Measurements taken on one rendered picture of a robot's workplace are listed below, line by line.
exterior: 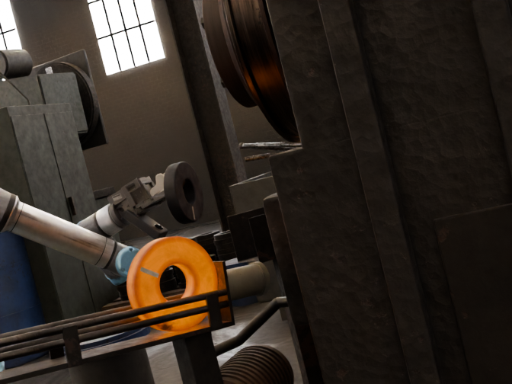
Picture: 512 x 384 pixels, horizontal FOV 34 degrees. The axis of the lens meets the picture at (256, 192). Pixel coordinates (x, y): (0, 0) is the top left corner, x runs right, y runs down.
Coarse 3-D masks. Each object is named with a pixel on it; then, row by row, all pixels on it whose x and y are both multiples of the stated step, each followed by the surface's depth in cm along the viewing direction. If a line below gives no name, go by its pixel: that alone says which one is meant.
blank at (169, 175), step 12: (168, 168) 206; (180, 168) 206; (192, 168) 213; (168, 180) 203; (180, 180) 205; (192, 180) 212; (168, 192) 202; (180, 192) 204; (192, 192) 212; (168, 204) 203; (180, 204) 202; (192, 204) 209; (180, 216) 204; (192, 216) 207
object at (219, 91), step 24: (168, 0) 874; (192, 0) 856; (192, 24) 872; (192, 48) 876; (192, 72) 879; (216, 72) 873; (192, 96) 877; (216, 96) 860; (216, 120) 877; (216, 144) 880; (216, 168) 884; (240, 168) 877; (216, 192) 883
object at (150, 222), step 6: (126, 210) 213; (126, 216) 213; (132, 216) 212; (138, 216) 212; (144, 216) 214; (132, 222) 213; (138, 222) 212; (144, 222) 211; (150, 222) 213; (156, 222) 214; (138, 228) 212; (144, 228) 211; (150, 228) 211; (156, 228) 211; (162, 228) 212; (150, 234) 211; (156, 234) 210; (162, 234) 211
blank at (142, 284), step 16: (160, 240) 135; (176, 240) 136; (192, 240) 138; (144, 256) 133; (160, 256) 134; (176, 256) 136; (192, 256) 138; (208, 256) 139; (128, 272) 134; (144, 272) 132; (160, 272) 134; (192, 272) 137; (208, 272) 139; (128, 288) 133; (144, 288) 132; (192, 288) 138; (208, 288) 139; (144, 304) 132; (192, 304) 137; (176, 320) 135; (192, 320) 136
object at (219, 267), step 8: (216, 264) 140; (224, 264) 138; (216, 272) 140; (224, 272) 138; (224, 280) 138; (224, 296) 139; (224, 312) 140; (232, 312) 138; (224, 320) 140; (232, 320) 138
